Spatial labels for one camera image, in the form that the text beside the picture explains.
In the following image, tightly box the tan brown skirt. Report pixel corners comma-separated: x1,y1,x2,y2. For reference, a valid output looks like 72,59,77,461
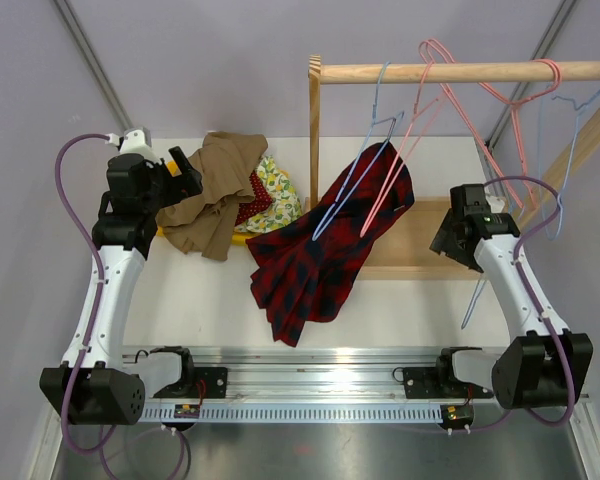
156,131,268,262

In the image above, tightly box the red white polka-dot skirt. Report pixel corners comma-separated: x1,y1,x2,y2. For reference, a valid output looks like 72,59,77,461
235,171,273,226

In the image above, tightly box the lemon print skirt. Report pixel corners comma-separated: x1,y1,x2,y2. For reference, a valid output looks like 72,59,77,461
234,155,303,234

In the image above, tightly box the blue hanger with plaid skirt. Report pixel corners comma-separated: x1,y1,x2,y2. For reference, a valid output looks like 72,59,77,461
310,61,406,242

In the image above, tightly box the red black plaid skirt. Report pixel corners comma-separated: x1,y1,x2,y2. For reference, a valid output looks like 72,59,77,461
246,142,415,347

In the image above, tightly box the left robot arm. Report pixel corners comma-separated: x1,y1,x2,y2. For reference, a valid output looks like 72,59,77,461
39,147,203,426

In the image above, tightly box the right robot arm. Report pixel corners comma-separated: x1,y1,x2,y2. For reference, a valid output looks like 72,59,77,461
402,184,593,412

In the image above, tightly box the yellow plastic tray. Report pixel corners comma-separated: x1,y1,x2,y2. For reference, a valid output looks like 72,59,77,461
156,153,258,261

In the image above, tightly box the wooden rack rod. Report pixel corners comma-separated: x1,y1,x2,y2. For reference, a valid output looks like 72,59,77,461
319,61,600,85

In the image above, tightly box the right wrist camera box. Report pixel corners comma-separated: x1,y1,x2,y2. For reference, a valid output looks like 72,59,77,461
486,194,508,213

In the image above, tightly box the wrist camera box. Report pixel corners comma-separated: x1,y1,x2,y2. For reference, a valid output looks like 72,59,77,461
105,127,160,163
486,194,508,213

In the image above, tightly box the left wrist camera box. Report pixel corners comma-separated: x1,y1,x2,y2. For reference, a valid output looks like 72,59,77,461
105,127,160,163

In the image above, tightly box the wooden rack left post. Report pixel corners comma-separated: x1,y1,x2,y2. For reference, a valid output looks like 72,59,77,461
308,55,322,208

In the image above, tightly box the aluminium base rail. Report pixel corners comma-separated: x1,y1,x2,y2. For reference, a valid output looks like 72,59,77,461
47,349,594,426

